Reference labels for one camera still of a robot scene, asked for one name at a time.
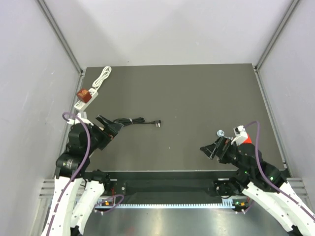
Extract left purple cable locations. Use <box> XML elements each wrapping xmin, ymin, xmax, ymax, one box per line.
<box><xmin>48</xmin><ymin>112</ymin><xmax>125</xmax><ymax>236</ymax></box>

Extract slotted cable duct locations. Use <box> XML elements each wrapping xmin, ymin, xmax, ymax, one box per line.
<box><xmin>95</xmin><ymin>199</ymin><xmax>249</xmax><ymax>210</ymax></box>

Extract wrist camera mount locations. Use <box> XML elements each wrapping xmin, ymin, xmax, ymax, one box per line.
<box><xmin>232</xmin><ymin>125</ymin><xmax>248</xmax><ymax>146</ymax></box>
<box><xmin>67</xmin><ymin>112</ymin><xmax>92</xmax><ymax>125</ymax></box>

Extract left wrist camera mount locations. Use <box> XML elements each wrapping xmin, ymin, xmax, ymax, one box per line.
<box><xmin>67</xmin><ymin>112</ymin><xmax>92</xmax><ymax>125</ymax></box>

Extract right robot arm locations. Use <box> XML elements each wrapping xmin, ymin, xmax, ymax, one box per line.
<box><xmin>200</xmin><ymin>137</ymin><xmax>315</xmax><ymax>236</ymax></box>

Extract orange red cube socket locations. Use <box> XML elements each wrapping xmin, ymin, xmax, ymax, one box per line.
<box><xmin>242</xmin><ymin>134</ymin><xmax>252</xmax><ymax>144</ymax></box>

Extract white power strip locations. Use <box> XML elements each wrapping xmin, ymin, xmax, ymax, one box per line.
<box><xmin>74</xmin><ymin>88</ymin><xmax>98</xmax><ymax>112</ymax></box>

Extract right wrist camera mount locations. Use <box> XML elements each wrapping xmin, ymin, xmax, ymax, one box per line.
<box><xmin>232</xmin><ymin>125</ymin><xmax>248</xmax><ymax>146</ymax></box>

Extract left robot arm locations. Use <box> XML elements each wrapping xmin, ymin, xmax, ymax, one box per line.
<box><xmin>41</xmin><ymin>112</ymin><xmax>123</xmax><ymax>236</ymax></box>

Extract light blue cable with plug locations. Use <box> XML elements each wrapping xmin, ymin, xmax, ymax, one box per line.
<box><xmin>216</xmin><ymin>129</ymin><xmax>233</xmax><ymax>139</ymax></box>

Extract black coiled power cable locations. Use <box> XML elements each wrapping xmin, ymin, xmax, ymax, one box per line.
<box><xmin>112</xmin><ymin>117</ymin><xmax>162</xmax><ymax>128</ymax></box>

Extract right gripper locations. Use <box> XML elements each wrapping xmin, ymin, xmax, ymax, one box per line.
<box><xmin>200</xmin><ymin>135</ymin><xmax>252</xmax><ymax>175</ymax></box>

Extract white coiled cable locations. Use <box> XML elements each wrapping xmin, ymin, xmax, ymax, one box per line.
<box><xmin>92</xmin><ymin>66</ymin><xmax>113</xmax><ymax>89</ymax></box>

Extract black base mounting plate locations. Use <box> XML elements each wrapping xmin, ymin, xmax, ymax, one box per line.
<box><xmin>82</xmin><ymin>178</ymin><xmax>247</xmax><ymax>197</ymax></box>

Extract dark red cube adapter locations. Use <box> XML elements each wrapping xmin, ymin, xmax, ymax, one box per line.
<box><xmin>76</xmin><ymin>88</ymin><xmax>92</xmax><ymax>103</ymax></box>

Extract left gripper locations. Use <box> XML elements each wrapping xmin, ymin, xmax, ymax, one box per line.
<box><xmin>85</xmin><ymin>114</ymin><xmax>123</xmax><ymax>153</ymax></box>

